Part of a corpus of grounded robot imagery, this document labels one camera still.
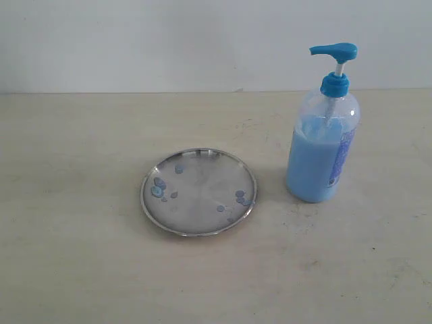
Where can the blue soap pump bottle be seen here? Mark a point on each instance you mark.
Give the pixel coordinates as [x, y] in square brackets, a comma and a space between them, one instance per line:
[324, 130]

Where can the round stainless steel plate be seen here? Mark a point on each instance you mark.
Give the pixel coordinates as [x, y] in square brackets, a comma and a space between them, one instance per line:
[198, 192]

